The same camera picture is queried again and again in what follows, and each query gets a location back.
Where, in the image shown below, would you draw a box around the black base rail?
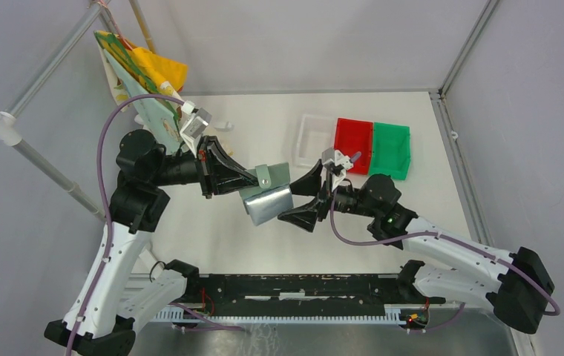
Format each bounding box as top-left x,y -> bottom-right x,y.
179,274 -> 445,317

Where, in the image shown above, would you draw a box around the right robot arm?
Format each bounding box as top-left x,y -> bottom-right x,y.
278,162 -> 561,334

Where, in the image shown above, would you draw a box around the patterned cloth bags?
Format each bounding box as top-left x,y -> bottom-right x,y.
94,30 -> 188,152

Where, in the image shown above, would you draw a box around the green plastic bin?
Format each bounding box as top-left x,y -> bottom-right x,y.
368,122 -> 411,180

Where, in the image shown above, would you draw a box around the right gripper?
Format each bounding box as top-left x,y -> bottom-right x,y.
278,159 -> 378,232

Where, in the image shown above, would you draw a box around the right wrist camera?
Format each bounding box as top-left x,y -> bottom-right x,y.
321,148 -> 362,178

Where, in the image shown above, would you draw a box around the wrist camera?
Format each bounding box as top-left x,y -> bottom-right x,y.
180,101 -> 212,155
321,148 -> 362,178

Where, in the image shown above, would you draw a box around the white pipe pole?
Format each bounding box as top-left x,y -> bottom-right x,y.
0,111 -> 105,221

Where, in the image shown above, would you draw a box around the clear plastic bin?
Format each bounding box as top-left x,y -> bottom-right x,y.
292,113 -> 336,168

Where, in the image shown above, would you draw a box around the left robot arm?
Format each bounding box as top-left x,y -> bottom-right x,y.
44,129 -> 258,355

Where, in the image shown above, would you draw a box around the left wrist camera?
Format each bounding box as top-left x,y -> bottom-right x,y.
180,101 -> 212,155

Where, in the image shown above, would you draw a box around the red plastic bin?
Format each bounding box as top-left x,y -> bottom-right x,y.
334,117 -> 373,175

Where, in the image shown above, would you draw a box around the green leather card holder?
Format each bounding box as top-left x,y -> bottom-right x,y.
239,162 -> 293,208

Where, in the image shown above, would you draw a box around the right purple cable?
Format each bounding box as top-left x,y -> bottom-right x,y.
328,152 -> 562,332

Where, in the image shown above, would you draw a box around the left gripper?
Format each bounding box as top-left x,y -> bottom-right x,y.
151,134 -> 260,198

